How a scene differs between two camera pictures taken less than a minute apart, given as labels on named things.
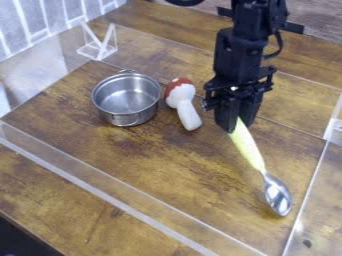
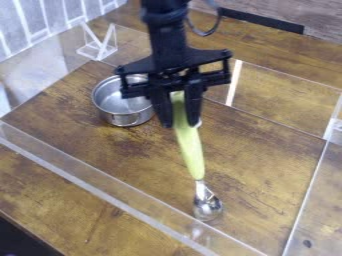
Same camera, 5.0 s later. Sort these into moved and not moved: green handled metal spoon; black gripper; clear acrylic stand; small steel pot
Moved: black gripper; green handled metal spoon
Not moved: clear acrylic stand; small steel pot
